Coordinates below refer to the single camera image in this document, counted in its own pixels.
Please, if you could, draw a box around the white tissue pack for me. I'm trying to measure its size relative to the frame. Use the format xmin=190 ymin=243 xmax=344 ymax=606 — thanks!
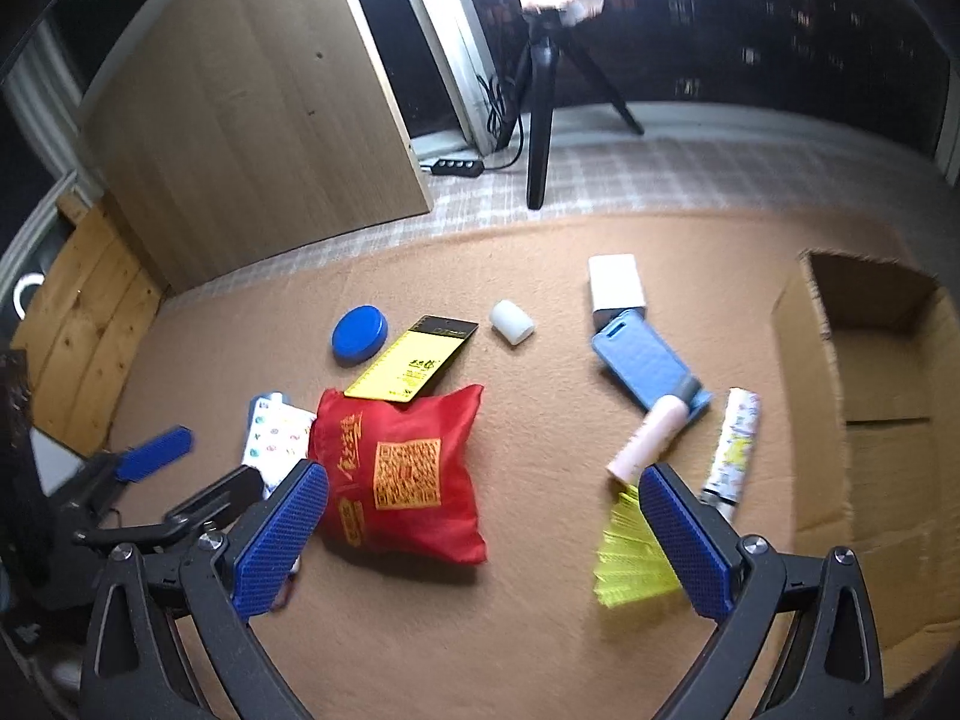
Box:
xmin=241 ymin=392 xmax=314 ymax=497

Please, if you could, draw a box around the black tripod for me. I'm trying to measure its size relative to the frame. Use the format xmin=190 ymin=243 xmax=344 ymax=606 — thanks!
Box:
xmin=490 ymin=8 xmax=644 ymax=211

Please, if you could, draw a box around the yellow black flat package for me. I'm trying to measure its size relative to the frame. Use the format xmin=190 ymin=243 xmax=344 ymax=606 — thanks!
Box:
xmin=345 ymin=316 xmax=478 ymax=405

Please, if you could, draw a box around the white square box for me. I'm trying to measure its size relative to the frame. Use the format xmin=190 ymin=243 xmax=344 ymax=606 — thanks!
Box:
xmin=587 ymin=254 xmax=647 ymax=330

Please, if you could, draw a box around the red drawstring bag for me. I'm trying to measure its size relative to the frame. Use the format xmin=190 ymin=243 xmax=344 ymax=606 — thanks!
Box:
xmin=308 ymin=383 xmax=487 ymax=566

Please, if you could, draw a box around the cardboard box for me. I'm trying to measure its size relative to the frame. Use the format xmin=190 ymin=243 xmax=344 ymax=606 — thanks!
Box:
xmin=773 ymin=250 xmax=960 ymax=694

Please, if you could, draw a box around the blue round lid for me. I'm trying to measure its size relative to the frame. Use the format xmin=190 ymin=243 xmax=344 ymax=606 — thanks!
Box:
xmin=331 ymin=304 xmax=389 ymax=366

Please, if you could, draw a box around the pine plank panel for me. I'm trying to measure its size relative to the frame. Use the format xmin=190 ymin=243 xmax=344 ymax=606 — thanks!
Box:
xmin=11 ymin=205 xmax=161 ymax=457

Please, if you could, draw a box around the white printed tube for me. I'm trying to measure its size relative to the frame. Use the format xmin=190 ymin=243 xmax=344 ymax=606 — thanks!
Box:
xmin=698 ymin=388 xmax=760 ymax=523

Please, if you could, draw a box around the pink bottle grey cap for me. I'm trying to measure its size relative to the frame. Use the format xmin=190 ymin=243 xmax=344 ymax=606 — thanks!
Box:
xmin=605 ymin=376 xmax=701 ymax=486

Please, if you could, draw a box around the white small cylinder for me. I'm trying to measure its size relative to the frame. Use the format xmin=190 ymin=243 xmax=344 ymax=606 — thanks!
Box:
xmin=490 ymin=299 xmax=535 ymax=346

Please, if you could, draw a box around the light wooden board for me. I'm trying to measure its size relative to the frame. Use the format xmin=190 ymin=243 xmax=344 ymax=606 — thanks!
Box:
xmin=82 ymin=0 xmax=433 ymax=291

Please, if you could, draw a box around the black power strip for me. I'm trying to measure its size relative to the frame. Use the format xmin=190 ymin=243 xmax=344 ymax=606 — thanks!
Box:
xmin=430 ymin=158 xmax=485 ymax=179

